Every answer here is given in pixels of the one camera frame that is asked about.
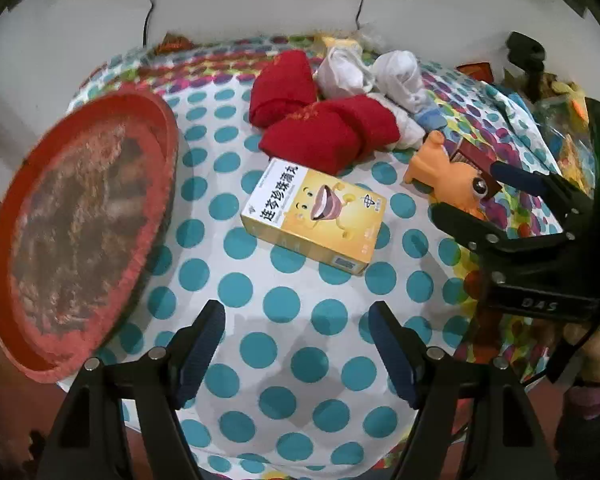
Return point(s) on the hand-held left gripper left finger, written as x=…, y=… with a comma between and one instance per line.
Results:
x=200, y=355

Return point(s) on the yellow medicine box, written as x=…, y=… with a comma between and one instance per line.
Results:
x=315, y=215

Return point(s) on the white sock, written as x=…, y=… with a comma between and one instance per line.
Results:
x=342, y=72
x=400, y=77

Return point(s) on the light blue patterned cloth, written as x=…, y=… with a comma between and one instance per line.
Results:
x=517, y=110

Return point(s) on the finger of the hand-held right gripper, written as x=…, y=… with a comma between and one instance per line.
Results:
x=525, y=179
x=462, y=225

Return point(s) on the black clamp stand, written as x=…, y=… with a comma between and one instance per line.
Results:
x=527, y=57

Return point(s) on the polka dot tablecloth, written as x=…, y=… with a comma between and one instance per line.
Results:
x=280, y=320

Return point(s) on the light blue sock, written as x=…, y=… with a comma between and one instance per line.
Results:
x=430, y=121

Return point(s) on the red orange packet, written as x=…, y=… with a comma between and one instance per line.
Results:
x=476, y=71

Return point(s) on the red sock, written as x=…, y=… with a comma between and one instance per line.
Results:
x=282, y=87
x=325, y=132

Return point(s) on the yellow packet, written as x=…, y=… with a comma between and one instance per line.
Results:
x=337, y=42

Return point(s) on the red candy wrapper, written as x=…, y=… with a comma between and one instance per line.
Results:
x=174, y=42

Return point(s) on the orange toy figure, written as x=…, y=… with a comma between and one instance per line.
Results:
x=445, y=175

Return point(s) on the round red tray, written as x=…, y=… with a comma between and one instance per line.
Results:
x=80, y=235

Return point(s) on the dark red comb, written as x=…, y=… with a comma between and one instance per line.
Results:
x=472, y=160

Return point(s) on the clear plastic bag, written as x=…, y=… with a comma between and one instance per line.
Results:
x=565, y=130

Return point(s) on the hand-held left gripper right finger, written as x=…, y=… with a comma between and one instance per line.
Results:
x=392, y=350

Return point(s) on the white plastic bag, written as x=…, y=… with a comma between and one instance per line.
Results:
x=370, y=37

